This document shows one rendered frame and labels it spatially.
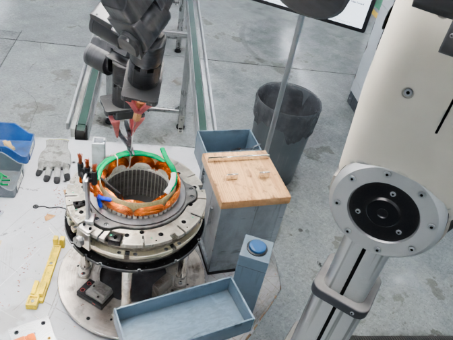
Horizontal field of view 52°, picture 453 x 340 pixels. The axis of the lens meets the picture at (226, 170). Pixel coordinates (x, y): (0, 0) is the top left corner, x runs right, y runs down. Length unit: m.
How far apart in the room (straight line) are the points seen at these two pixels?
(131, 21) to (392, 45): 0.36
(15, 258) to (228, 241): 0.58
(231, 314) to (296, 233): 1.72
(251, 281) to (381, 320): 1.41
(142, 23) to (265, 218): 0.70
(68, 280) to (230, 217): 0.45
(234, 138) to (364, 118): 0.87
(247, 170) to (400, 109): 0.76
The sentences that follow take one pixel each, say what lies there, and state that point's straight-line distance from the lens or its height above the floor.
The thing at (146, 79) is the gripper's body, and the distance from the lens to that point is 0.85.
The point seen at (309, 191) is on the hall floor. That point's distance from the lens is 2.99.
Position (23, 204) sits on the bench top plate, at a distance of 1.56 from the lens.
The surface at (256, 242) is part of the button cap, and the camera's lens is 1.11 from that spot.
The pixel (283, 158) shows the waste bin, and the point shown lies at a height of 0.25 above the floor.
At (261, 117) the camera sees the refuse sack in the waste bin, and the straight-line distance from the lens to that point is 2.65.
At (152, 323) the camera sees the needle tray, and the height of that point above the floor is 1.03.
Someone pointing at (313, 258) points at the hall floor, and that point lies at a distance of 2.59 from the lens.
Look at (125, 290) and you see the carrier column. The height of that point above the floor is 0.91.
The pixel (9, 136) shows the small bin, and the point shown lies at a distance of 1.81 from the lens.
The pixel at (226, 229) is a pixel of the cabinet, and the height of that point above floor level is 0.96.
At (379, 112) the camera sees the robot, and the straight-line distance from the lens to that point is 0.58.
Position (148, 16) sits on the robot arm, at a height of 1.57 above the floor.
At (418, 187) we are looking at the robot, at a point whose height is 1.49.
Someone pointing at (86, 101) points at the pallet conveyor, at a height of 0.76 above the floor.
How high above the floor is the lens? 1.84
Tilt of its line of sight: 38 degrees down
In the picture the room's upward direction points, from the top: 12 degrees clockwise
